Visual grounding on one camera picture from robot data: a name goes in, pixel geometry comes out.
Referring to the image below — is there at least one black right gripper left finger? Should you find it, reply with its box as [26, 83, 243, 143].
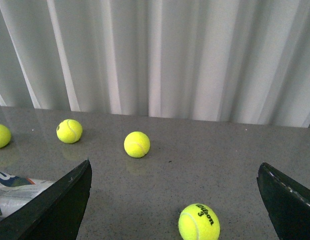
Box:
[0, 160, 92, 240]

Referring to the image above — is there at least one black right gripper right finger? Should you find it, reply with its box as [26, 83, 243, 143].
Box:
[256, 162, 310, 240]

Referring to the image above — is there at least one clear tennis ball can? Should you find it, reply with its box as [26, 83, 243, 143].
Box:
[0, 171, 55, 221]

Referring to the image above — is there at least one yellow tennis ball with mark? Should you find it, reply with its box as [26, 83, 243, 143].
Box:
[56, 119, 83, 144]

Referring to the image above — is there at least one tennis ball with Wilson logo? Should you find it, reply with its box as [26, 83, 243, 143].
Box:
[178, 203, 221, 240]

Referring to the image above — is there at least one far left yellow tennis ball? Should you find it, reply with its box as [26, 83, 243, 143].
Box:
[0, 124, 12, 149]

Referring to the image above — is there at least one middle yellow tennis ball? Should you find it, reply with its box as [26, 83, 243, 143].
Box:
[123, 131, 151, 158]

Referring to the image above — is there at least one white pleated curtain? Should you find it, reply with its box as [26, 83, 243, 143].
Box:
[0, 0, 310, 128]

